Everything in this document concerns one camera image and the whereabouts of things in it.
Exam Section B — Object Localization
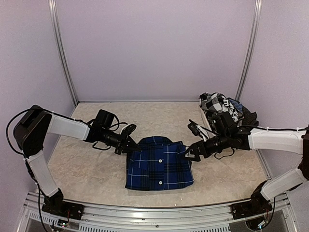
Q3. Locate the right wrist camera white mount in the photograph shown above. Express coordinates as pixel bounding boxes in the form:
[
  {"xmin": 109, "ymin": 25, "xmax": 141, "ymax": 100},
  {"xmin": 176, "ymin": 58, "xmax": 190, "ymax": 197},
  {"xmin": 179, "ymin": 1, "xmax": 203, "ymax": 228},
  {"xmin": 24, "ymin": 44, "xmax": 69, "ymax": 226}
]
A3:
[{"xmin": 187, "ymin": 120, "xmax": 209, "ymax": 142}]

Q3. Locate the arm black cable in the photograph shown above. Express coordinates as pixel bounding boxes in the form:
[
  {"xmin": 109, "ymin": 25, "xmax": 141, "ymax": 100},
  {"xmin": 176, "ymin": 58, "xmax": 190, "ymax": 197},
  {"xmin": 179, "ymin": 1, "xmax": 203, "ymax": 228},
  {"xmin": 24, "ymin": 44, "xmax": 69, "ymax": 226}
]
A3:
[
  {"xmin": 5, "ymin": 108, "xmax": 37, "ymax": 158},
  {"xmin": 214, "ymin": 148, "xmax": 236, "ymax": 160}
]

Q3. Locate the left aluminium frame post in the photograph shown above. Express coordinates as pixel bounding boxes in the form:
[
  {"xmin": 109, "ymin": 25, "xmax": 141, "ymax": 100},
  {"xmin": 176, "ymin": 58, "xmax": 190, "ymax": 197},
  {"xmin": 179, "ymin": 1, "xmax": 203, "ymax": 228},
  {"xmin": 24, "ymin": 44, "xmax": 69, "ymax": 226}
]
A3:
[{"xmin": 48, "ymin": 0, "xmax": 79, "ymax": 107}]

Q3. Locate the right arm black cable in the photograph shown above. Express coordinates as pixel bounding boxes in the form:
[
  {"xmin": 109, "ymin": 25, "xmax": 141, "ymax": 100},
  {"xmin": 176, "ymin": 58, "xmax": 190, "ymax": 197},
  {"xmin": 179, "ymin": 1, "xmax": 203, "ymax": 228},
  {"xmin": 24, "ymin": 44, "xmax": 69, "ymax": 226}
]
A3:
[{"xmin": 214, "ymin": 148, "xmax": 236, "ymax": 160}]

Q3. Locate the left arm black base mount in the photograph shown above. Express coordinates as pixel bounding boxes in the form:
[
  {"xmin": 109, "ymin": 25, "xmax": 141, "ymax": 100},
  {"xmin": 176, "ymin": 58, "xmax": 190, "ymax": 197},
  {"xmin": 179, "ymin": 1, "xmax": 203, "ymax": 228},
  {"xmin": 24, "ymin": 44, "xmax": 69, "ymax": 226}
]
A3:
[{"xmin": 42, "ymin": 201, "xmax": 84, "ymax": 220}]

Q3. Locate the grey black patterned shirt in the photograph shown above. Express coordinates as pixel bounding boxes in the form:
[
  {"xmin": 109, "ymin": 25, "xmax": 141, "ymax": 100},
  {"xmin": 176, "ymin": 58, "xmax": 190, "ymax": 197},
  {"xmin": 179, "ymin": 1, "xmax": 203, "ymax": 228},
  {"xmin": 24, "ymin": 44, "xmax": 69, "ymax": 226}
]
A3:
[{"xmin": 199, "ymin": 92, "xmax": 259, "ymax": 129}]

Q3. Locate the front aluminium rail base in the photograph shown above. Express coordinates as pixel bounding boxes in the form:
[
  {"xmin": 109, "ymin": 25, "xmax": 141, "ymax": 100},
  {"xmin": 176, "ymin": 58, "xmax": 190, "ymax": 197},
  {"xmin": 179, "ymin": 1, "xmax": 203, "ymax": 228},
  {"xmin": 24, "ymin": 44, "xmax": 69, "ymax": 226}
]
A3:
[{"xmin": 18, "ymin": 193, "xmax": 297, "ymax": 232}]

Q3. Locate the right aluminium frame post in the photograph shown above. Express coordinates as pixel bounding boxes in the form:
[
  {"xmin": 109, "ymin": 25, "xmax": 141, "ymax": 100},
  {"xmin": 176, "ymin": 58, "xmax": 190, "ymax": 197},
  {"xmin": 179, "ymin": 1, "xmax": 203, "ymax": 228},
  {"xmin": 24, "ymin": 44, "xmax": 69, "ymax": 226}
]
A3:
[{"xmin": 235, "ymin": 0, "xmax": 263, "ymax": 101}]

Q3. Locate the blue plaid long sleeve shirt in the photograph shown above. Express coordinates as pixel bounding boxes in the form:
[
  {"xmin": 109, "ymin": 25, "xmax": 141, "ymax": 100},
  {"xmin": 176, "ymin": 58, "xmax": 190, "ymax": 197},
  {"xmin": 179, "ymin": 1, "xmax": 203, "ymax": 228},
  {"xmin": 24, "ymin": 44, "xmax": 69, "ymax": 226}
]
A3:
[{"xmin": 125, "ymin": 136, "xmax": 195, "ymax": 191}]

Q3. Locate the aluminium frame post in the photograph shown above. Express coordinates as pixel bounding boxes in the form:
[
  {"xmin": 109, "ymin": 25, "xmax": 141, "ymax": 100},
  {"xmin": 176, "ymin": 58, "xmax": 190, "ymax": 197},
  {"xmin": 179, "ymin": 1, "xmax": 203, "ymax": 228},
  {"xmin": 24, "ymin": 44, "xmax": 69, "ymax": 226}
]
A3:
[
  {"xmin": 48, "ymin": 0, "xmax": 79, "ymax": 107},
  {"xmin": 235, "ymin": 0, "xmax": 263, "ymax": 101}
]

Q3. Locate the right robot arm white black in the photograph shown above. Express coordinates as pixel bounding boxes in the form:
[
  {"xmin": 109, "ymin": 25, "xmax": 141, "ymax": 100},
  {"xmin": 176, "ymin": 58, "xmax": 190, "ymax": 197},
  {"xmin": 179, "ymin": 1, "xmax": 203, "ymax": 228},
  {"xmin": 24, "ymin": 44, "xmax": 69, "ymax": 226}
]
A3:
[{"xmin": 183, "ymin": 112, "xmax": 309, "ymax": 219}]

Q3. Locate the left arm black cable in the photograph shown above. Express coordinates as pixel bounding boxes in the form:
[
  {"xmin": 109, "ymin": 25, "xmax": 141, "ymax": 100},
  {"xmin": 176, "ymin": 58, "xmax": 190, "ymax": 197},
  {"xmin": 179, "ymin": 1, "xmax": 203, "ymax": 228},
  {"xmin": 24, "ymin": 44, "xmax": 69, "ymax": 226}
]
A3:
[{"xmin": 5, "ymin": 108, "xmax": 37, "ymax": 158}]

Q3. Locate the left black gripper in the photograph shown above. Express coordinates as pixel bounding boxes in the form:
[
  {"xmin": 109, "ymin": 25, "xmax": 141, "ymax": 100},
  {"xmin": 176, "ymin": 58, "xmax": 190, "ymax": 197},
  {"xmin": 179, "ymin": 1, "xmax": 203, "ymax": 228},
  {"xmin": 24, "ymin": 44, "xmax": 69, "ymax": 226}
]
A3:
[{"xmin": 101, "ymin": 128, "xmax": 141, "ymax": 155}]

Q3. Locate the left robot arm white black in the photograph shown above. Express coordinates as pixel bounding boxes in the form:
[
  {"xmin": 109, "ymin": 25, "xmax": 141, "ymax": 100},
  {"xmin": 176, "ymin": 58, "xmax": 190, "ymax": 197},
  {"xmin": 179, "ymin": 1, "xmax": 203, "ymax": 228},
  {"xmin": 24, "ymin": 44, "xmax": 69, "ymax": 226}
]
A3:
[{"xmin": 13, "ymin": 105, "xmax": 140, "ymax": 219}]

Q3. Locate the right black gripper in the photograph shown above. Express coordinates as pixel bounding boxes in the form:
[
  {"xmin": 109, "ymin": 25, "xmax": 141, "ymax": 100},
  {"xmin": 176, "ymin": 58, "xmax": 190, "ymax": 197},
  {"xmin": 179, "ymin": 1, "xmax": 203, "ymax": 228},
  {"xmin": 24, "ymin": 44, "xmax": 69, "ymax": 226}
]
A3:
[{"xmin": 181, "ymin": 131, "xmax": 230, "ymax": 161}]

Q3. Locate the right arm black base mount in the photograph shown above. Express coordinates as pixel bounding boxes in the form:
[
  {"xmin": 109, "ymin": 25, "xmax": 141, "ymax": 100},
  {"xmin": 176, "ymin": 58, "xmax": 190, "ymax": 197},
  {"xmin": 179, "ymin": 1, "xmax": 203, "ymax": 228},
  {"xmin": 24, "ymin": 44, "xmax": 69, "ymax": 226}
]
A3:
[{"xmin": 231, "ymin": 200, "xmax": 273, "ymax": 220}]

